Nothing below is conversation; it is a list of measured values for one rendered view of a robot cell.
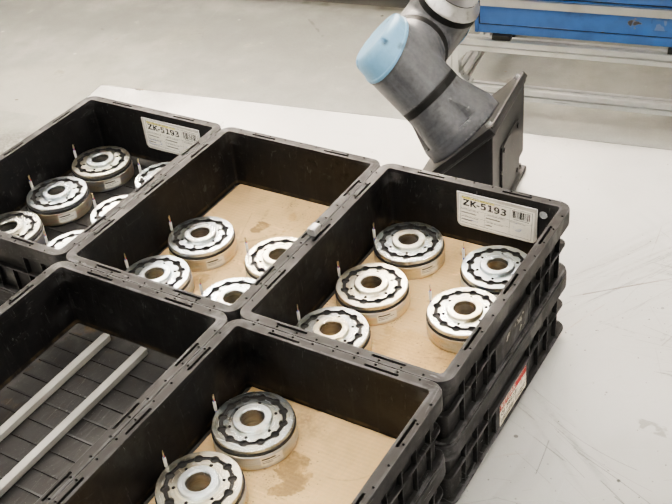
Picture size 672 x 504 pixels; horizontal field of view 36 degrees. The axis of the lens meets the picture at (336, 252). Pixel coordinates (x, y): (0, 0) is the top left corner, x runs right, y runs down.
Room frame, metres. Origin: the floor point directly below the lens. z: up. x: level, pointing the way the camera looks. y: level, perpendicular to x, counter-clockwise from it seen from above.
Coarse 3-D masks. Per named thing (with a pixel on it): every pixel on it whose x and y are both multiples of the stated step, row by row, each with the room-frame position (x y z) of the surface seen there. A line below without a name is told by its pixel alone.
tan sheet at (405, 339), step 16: (448, 240) 1.27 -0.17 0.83; (368, 256) 1.25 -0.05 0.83; (448, 256) 1.23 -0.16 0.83; (448, 272) 1.19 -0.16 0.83; (416, 288) 1.16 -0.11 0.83; (432, 288) 1.15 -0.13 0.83; (448, 288) 1.15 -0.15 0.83; (416, 304) 1.12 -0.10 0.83; (400, 320) 1.09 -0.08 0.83; (416, 320) 1.09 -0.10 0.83; (384, 336) 1.06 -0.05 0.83; (400, 336) 1.06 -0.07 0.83; (416, 336) 1.06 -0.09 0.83; (384, 352) 1.03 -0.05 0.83; (400, 352) 1.03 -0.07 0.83; (416, 352) 1.02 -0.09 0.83; (432, 352) 1.02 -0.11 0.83; (448, 352) 1.02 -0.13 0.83; (432, 368) 0.99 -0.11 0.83
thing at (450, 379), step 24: (384, 168) 1.33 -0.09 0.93; (408, 168) 1.32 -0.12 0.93; (360, 192) 1.27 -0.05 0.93; (504, 192) 1.23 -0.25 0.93; (336, 216) 1.22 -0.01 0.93; (312, 240) 1.16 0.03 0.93; (552, 240) 1.11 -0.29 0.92; (288, 264) 1.12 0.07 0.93; (528, 264) 1.06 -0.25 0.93; (264, 288) 1.07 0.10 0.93; (504, 288) 1.01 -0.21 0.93; (240, 312) 1.03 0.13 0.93; (504, 312) 0.98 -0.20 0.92; (312, 336) 0.96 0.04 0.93; (480, 336) 0.93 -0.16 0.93; (384, 360) 0.91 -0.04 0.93; (456, 360) 0.89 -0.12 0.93; (456, 384) 0.87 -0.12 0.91
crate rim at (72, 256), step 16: (224, 128) 1.51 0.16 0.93; (208, 144) 1.46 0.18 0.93; (288, 144) 1.43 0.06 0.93; (304, 144) 1.43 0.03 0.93; (192, 160) 1.42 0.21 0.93; (352, 160) 1.37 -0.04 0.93; (368, 160) 1.36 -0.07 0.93; (368, 176) 1.31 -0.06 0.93; (144, 192) 1.34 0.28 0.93; (352, 192) 1.27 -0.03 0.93; (128, 208) 1.30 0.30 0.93; (336, 208) 1.24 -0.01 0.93; (112, 224) 1.26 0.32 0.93; (320, 224) 1.20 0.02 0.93; (96, 240) 1.23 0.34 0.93; (304, 240) 1.17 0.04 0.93; (288, 256) 1.14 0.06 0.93; (112, 272) 1.15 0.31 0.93; (128, 272) 1.14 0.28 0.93; (272, 272) 1.10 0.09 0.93; (160, 288) 1.10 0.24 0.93; (176, 288) 1.09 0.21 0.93; (256, 288) 1.07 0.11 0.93; (208, 304) 1.05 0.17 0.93; (224, 304) 1.05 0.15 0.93; (240, 304) 1.04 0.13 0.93
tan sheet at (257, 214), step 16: (240, 192) 1.47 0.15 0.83; (256, 192) 1.46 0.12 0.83; (272, 192) 1.46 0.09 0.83; (224, 208) 1.42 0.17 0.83; (240, 208) 1.42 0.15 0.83; (256, 208) 1.41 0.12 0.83; (272, 208) 1.41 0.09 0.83; (288, 208) 1.40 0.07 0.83; (304, 208) 1.40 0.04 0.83; (320, 208) 1.39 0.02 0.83; (240, 224) 1.37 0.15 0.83; (256, 224) 1.37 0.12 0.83; (272, 224) 1.36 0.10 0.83; (288, 224) 1.36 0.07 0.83; (304, 224) 1.35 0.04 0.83; (240, 240) 1.33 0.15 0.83; (256, 240) 1.32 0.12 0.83; (240, 256) 1.29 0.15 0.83; (192, 272) 1.26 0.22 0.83; (208, 272) 1.25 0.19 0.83; (224, 272) 1.25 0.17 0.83; (240, 272) 1.25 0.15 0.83
